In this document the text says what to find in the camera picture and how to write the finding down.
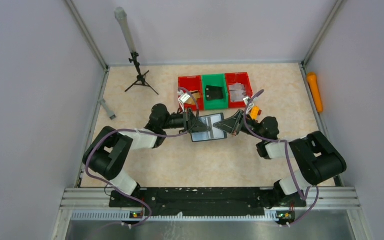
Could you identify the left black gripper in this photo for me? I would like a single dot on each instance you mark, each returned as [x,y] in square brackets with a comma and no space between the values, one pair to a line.
[188,120]

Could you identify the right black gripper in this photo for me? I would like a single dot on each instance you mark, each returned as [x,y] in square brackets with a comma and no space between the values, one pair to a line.
[240,121]

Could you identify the black leather card holder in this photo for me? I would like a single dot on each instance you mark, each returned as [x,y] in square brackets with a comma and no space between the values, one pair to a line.
[212,133]

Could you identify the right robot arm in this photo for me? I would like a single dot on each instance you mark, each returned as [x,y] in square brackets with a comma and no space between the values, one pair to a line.
[316,157]

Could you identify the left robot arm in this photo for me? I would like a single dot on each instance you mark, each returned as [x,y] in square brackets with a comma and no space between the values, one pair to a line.
[108,153]

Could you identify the grey cards in red bin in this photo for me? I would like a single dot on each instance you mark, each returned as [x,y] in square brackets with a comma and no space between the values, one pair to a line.
[237,92]

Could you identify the gold card in red bin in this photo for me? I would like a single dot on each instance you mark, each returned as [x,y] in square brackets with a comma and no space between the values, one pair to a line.
[197,96]

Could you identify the yellow toy block car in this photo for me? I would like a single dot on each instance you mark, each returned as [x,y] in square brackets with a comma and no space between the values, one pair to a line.
[255,113]

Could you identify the left red plastic bin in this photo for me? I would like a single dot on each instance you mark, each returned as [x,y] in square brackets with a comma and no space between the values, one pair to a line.
[193,84]

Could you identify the green plastic bin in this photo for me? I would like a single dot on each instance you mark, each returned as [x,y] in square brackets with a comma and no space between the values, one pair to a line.
[215,80]

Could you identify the orange flashlight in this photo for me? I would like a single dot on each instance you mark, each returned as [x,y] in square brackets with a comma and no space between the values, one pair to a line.
[314,88]

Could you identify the black tripod with grey pole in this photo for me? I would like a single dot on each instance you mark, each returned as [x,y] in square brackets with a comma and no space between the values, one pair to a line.
[122,19]

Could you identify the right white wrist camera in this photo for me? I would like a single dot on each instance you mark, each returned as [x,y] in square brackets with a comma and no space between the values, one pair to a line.
[249,105]

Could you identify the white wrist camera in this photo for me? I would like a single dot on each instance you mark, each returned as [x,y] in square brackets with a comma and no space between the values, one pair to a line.
[182,100]
[249,105]

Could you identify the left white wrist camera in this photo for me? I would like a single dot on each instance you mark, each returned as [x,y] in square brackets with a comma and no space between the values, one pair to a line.
[182,100]

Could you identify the small grey bracket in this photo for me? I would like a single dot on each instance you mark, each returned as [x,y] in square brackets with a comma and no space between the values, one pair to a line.
[110,113]

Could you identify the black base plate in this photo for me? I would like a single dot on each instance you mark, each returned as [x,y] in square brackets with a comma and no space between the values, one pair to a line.
[204,202]

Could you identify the aluminium frame rail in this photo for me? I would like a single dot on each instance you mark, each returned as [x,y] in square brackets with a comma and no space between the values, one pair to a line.
[332,213]

